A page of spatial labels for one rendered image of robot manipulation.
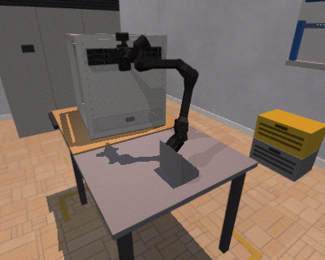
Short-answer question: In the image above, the grey open rack frame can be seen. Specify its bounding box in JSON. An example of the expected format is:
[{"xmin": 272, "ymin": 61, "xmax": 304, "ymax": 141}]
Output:
[{"xmin": 66, "ymin": 34, "xmax": 167, "ymax": 140}]

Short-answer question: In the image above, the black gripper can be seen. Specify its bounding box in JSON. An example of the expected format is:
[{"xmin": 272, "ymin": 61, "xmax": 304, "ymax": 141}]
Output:
[{"xmin": 115, "ymin": 32, "xmax": 131, "ymax": 72}]

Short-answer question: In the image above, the flat orange board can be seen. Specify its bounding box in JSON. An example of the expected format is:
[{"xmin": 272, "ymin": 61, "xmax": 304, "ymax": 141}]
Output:
[{"xmin": 52, "ymin": 107, "xmax": 176, "ymax": 156}]

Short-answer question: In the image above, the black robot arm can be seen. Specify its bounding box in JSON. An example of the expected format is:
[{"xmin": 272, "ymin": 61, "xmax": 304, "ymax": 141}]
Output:
[{"xmin": 109, "ymin": 35, "xmax": 198, "ymax": 152}]

